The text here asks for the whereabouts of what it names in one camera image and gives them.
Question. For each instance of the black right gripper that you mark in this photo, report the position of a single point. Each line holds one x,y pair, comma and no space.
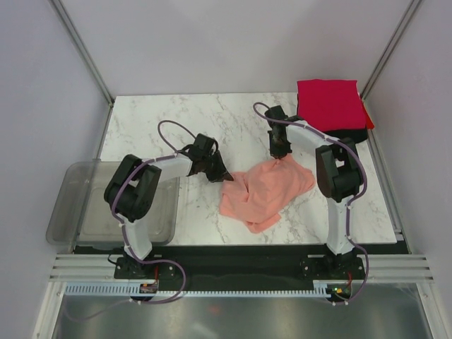
279,153

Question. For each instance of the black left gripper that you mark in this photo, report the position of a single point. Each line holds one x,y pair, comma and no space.
221,173

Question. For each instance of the salmon pink t shirt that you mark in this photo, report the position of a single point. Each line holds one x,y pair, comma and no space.
257,196

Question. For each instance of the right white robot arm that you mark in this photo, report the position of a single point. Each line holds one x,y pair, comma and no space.
340,175

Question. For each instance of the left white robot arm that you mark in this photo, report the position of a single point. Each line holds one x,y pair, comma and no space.
131,190

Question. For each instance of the folded crimson t shirt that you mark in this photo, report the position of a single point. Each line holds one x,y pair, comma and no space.
330,104

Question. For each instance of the folded black t shirt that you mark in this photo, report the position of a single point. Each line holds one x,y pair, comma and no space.
357,135

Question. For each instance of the folded red t shirt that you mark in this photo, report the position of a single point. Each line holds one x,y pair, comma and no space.
369,123

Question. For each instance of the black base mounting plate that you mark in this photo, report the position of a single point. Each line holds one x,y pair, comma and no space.
257,266

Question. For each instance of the clear grey plastic bin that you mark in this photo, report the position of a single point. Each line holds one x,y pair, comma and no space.
82,217

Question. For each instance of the white slotted cable duct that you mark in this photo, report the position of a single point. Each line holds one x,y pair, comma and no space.
142,289

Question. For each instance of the aluminium front rail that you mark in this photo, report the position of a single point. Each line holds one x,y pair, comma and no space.
387,268

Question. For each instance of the aluminium corner post right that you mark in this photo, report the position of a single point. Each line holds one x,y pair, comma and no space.
395,39

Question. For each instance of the aluminium corner post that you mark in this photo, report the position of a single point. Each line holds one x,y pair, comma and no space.
81,48
395,39

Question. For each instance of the aluminium corner post left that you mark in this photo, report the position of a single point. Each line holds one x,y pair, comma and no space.
81,48

